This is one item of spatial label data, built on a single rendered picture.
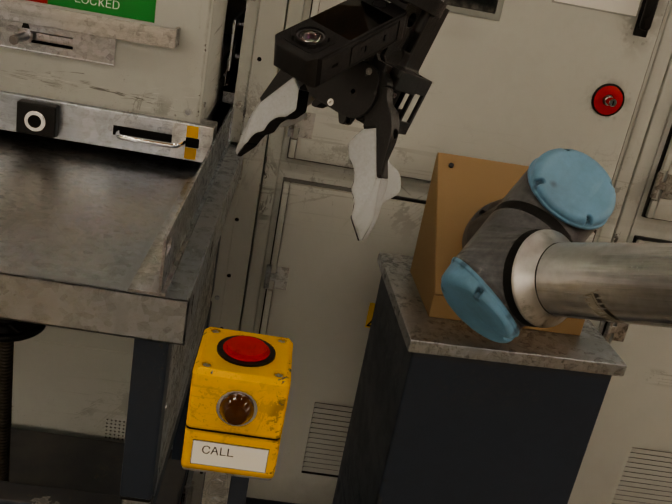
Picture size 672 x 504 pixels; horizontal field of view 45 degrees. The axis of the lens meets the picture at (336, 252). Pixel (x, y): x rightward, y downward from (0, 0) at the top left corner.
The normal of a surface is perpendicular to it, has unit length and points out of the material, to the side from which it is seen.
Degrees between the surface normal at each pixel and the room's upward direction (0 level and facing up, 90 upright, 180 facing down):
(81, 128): 90
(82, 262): 0
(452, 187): 45
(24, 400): 90
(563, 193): 39
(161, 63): 90
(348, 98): 80
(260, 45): 90
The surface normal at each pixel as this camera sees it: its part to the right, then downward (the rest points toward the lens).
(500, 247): -0.66, -0.59
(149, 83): 0.02, 0.37
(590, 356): 0.18, -0.92
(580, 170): 0.25, -0.46
